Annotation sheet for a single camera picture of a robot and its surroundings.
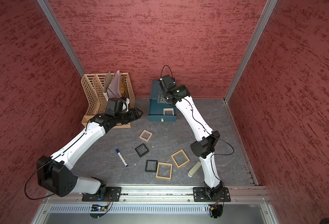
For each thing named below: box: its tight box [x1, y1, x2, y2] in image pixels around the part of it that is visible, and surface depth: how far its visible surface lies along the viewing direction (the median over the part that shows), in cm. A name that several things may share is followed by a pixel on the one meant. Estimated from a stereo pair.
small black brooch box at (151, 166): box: [144, 159, 158, 173], surface depth 86 cm
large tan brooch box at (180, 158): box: [171, 148, 191, 168], surface depth 89 cm
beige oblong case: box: [187, 161, 202, 178], surface depth 82 cm
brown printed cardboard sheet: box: [102, 70, 113, 93], surface depth 99 cm
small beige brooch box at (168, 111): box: [163, 107, 175, 116], surface depth 94 cm
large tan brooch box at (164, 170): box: [155, 161, 173, 180], surface depth 84 cm
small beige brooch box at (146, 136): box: [139, 129, 153, 142], surface depth 99 cm
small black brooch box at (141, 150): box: [134, 143, 150, 158], surface depth 92 cm
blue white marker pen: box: [115, 148, 129, 168], surface depth 89 cm
